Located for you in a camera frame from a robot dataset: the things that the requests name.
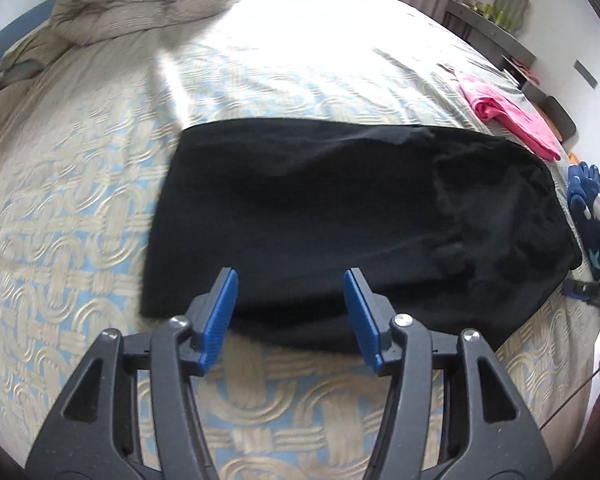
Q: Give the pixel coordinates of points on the pink item on dresser shelf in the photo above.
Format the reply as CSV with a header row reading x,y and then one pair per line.
x,y
522,69

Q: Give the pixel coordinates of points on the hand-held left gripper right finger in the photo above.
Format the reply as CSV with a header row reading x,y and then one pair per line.
x,y
362,320

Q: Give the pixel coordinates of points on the folded pink garment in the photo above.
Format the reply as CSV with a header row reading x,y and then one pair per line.
x,y
510,115

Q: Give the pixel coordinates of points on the black pants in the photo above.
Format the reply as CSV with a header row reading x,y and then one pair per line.
x,y
305,200

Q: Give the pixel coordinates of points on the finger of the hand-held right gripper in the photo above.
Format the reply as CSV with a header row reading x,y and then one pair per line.
x,y
575,291

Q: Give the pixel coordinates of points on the yellow green glass jar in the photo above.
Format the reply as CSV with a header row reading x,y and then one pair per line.
x,y
482,8
506,19

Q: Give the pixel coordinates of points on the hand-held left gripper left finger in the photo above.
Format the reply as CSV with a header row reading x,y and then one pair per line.
x,y
220,320

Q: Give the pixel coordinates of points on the wavy edged table mirror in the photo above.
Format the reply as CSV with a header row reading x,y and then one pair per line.
x,y
514,5

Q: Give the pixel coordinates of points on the rolled patterned duvet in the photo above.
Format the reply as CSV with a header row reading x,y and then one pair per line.
x,y
145,5

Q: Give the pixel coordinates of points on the bed with patterned sheet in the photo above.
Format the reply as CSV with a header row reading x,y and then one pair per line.
x,y
80,185

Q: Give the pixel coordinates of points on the navy star print fleece garment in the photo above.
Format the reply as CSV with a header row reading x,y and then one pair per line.
x,y
595,210

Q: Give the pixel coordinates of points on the grey wall switch plate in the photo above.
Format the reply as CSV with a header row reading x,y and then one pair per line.
x,y
585,72

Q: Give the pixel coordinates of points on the blue upholstered headboard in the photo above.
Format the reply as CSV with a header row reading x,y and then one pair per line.
x,y
10,35

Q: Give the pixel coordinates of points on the grey dresser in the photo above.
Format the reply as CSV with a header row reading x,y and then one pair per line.
x,y
495,30

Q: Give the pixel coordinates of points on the dark grey chair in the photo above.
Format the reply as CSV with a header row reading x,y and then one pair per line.
x,y
555,112

